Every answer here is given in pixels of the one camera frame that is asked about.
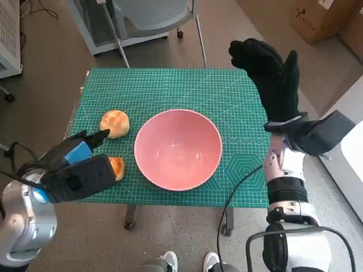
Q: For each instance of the white perforated metal case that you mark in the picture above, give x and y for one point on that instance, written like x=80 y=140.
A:
x=8 y=28

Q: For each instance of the long striped bread loaf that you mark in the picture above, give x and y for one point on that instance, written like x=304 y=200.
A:
x=117 y=168

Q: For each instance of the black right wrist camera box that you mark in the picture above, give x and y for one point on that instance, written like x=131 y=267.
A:
x=326 y=133

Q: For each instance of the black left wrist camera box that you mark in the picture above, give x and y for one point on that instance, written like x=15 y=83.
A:
x=82 y=178

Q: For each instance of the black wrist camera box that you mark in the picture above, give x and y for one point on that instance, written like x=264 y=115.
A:
x=82 y=178
x=326 y=133

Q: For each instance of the plain cardboard box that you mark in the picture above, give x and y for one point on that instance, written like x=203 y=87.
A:
x=354 y=37

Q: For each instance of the black office chair base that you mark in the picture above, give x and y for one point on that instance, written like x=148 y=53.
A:
x=10 y=97

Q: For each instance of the round bread bun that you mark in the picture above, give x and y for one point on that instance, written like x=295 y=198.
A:
x=116 y=122

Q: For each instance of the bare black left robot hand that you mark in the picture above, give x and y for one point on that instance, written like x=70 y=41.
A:
x=79 y=150

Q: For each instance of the grey table leg with caster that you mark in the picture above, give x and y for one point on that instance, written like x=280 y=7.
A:
x=130 y=218
x=229 y=224

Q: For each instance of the grey mesh chair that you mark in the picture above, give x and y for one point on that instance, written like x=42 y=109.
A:
x=158 y=14

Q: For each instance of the pink bowl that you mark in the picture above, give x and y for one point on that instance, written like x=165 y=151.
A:
x=178 y=147

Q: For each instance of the green cutting mat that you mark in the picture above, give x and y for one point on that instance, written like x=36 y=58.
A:
x=175 y=88

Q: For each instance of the cardboard box with black logo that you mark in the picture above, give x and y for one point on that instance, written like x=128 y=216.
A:
x=317 y=22

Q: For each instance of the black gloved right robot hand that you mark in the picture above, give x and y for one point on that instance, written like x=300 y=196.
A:
x=275 y=85

